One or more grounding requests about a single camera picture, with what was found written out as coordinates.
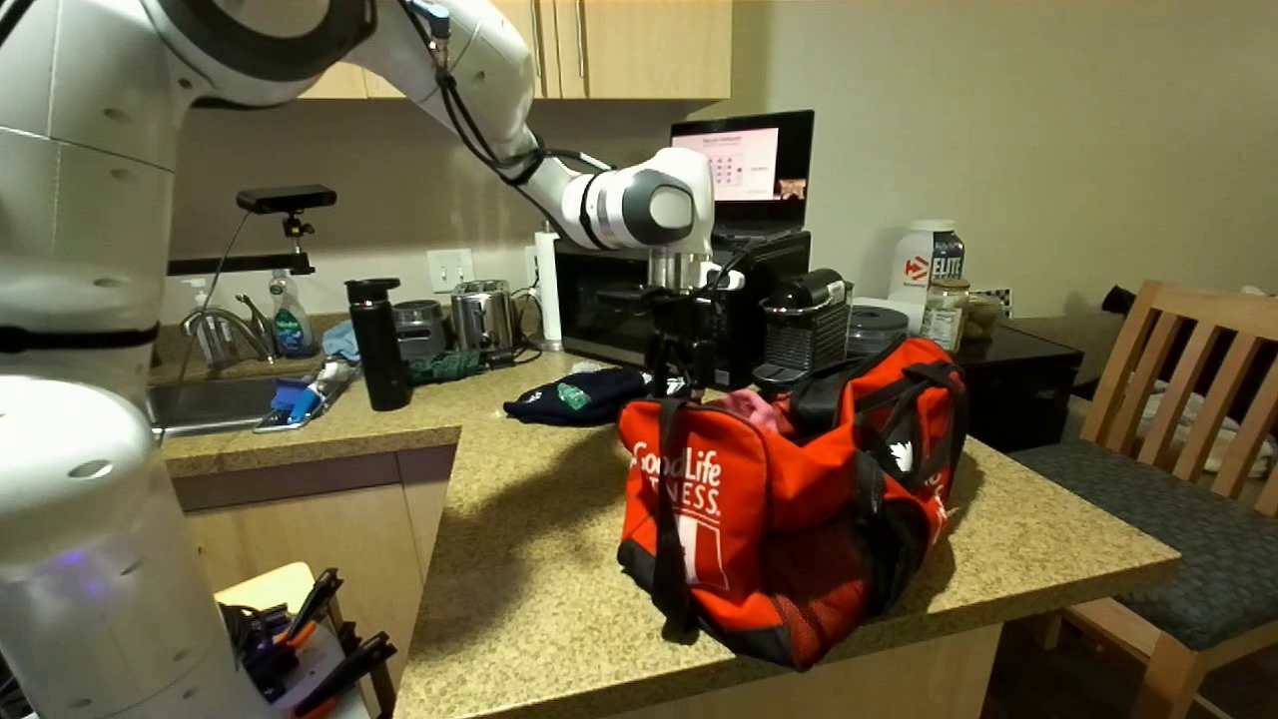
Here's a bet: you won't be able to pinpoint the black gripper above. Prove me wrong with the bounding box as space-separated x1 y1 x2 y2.
638 255 763 404

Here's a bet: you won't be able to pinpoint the pink towel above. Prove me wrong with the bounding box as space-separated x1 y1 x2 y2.
723 384 798 434

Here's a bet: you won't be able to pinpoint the red duffel bag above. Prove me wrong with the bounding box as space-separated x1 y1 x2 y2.
611 330 975 675

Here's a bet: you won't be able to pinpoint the black steel microwave oven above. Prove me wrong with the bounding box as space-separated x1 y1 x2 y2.
551 229 815 372

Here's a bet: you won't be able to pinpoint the white tall cylinder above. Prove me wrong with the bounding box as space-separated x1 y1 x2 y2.
530 229 567 356

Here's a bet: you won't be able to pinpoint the large metal canister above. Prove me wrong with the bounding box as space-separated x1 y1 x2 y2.
447 274 521 364

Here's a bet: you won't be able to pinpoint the black open laptop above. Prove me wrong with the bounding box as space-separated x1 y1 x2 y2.
666 106 820 234

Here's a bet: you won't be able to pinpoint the small metal canister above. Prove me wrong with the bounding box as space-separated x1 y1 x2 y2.
393 294 457 376

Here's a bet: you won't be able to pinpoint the white supplement jar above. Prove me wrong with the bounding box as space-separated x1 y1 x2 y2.
885 217 969 304

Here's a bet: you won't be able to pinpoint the glass jar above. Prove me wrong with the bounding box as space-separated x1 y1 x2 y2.
919 274 975 356

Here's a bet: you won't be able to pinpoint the black thermos bottle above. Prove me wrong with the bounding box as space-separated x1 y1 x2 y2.
344 274 416 414

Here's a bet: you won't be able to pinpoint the black box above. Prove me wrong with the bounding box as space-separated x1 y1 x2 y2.
955 316 1089 455

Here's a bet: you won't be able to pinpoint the blue grey squeeze tube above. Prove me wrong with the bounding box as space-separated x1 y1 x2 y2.
268 356 358 432

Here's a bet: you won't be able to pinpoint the dish soap bottle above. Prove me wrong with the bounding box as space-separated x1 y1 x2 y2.
262 273 320 364

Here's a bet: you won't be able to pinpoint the wooden base cabinet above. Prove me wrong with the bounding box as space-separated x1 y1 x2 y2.
171 443 462 652

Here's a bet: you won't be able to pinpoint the black orange hand tools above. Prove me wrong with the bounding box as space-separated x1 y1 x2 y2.
221 561 402 719

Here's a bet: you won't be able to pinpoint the steel kitchen sink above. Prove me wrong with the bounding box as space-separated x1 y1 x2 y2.
145 372 293 434

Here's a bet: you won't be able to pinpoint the metal sink faucet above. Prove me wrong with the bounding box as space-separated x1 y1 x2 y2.
177 287 277 376

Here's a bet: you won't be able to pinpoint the white tool tray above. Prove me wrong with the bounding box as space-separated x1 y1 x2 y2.
212 557 402 719

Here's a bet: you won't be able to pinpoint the wooden slat-back chair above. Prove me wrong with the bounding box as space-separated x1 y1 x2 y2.
1012 274 1278 719

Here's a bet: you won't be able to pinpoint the white wall outlet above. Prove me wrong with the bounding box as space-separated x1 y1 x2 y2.
429 249 474 294

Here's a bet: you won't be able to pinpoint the black camera on mount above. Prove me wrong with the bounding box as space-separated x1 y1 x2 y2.
165 181 344 279

